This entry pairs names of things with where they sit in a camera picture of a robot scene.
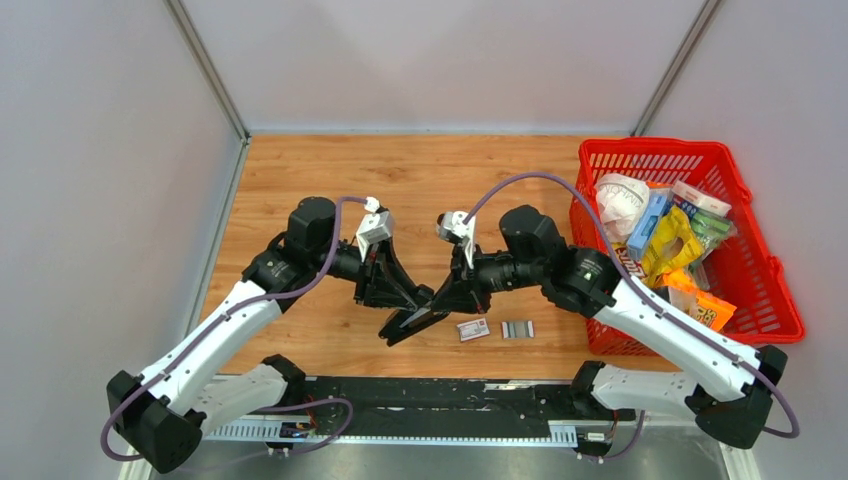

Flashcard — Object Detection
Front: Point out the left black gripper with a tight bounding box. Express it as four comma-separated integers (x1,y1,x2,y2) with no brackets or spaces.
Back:
310,232,419,309

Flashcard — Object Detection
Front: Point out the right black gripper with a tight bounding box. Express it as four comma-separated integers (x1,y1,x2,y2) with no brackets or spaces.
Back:
432,241,545,316

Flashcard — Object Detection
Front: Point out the black stapler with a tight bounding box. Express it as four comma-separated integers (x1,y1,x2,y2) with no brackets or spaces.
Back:
378,297,451,347

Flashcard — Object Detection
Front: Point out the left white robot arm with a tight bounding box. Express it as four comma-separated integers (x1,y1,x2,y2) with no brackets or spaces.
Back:
105,197,434,473

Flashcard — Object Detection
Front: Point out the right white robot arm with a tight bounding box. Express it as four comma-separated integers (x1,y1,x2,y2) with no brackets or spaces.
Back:
431,205,787,449

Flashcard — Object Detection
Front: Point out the red white staple box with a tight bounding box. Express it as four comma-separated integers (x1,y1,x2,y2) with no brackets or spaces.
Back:
457,318,491,342

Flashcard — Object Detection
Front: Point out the white crumpled bag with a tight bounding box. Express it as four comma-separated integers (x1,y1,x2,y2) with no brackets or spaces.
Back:
595,173,651,243

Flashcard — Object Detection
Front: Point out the blue box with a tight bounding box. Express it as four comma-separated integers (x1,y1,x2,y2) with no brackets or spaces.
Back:
626,189,670,261

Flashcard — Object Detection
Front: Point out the yellow chips bag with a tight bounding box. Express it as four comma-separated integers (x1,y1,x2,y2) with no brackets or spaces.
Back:
613,206,705,286

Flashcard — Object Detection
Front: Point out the white red package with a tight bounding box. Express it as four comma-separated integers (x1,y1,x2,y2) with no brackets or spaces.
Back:
671,180,732,217

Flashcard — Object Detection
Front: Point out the orange snack pack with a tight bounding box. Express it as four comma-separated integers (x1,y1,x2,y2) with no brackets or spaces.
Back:
658,269,737,331

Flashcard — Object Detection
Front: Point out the green snack pack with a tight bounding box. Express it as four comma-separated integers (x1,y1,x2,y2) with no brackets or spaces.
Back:
690,211,737,259

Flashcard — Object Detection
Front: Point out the red plastic basket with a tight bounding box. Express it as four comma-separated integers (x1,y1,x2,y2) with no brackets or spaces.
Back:
576,137,806,346

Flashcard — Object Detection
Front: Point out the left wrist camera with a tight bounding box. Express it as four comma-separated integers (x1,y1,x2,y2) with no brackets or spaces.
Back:
355,196,395,262

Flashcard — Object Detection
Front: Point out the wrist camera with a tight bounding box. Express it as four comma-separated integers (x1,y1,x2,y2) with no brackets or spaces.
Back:
355,196,395,262
436,211,477,268

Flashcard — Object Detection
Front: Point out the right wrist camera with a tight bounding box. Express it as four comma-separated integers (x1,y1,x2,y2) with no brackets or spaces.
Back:
436,211,477,268

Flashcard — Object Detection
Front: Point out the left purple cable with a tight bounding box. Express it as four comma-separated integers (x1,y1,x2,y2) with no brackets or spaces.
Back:
99,194,382,461

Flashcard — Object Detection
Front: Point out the purple cable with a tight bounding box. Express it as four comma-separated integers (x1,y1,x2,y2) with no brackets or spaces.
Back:
99,194,382,461
462,172,802,440

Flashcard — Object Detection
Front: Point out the slotted cable duct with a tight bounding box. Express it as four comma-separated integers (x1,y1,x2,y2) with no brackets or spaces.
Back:
206,417,579,448

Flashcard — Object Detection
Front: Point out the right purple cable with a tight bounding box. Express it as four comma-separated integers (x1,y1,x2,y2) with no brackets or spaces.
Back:
462,172,802,440

